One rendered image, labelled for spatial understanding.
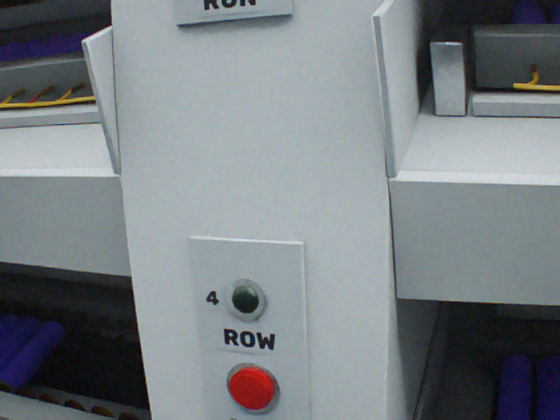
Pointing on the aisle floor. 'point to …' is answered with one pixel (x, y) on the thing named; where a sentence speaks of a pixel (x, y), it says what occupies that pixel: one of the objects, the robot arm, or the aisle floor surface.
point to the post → (265, 193)
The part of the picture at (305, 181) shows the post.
